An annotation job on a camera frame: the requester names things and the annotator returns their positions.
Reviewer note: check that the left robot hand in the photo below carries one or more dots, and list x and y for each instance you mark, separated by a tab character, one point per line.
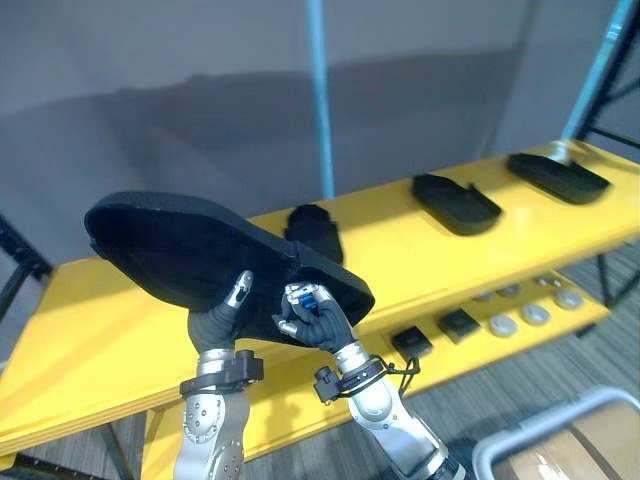
212	325

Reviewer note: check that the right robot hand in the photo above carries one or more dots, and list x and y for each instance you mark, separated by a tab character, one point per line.
320	325

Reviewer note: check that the large black plastic housing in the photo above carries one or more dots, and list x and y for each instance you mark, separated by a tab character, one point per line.
200	250

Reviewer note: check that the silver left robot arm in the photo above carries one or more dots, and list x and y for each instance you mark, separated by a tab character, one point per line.
215	415

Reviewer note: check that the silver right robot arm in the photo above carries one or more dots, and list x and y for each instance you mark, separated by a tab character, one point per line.
395	420

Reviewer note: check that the yellow shelf board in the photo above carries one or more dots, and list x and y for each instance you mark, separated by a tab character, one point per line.
125	325
450	350

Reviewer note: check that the black square part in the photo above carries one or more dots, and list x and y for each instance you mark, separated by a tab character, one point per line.
458	322
411	343

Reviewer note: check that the round silver disc part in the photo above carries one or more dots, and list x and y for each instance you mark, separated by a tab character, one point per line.
568	299
502	325
509	289
535	314
483	297

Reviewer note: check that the small silver part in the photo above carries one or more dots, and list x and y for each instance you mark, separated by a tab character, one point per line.
549	281

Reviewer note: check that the grey plastic crate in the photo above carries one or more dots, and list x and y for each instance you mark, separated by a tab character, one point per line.
555	425

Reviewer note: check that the brown cardboard box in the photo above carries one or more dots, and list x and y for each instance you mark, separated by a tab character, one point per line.
580	450

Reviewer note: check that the black shelf frame brace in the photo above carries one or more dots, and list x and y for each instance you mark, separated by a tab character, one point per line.
617	100
20	262

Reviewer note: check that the blue shelf upright post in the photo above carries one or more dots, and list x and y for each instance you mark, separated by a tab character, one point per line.
597	70
321	100

